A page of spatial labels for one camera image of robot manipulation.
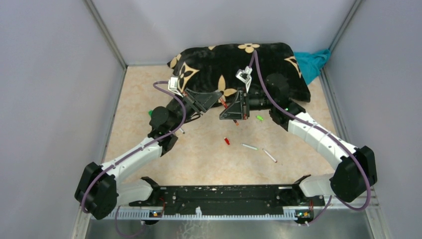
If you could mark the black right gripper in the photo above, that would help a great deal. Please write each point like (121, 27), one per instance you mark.
(235, 110)

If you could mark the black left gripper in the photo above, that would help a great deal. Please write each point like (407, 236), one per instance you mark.
(193, 103)

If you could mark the red orange pen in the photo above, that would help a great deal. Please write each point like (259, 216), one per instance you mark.
(226, 107)

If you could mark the white pen with green tip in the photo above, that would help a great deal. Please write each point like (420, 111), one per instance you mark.
(249, 146)

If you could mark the white marker with red tip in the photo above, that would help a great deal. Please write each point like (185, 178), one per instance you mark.
(269, 155)

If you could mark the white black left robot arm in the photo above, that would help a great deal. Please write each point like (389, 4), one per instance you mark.
(102, 188)

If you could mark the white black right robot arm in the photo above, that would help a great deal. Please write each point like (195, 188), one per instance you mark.
(354, 167)

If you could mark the black pillow with beige flowers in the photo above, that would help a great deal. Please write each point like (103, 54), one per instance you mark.
(213, 68)

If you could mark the teal cloth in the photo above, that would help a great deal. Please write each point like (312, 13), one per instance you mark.
(311, 64)

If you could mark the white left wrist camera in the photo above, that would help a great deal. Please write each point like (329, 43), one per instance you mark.
(173, 86)

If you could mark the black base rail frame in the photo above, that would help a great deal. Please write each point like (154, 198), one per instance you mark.
(281, 202)

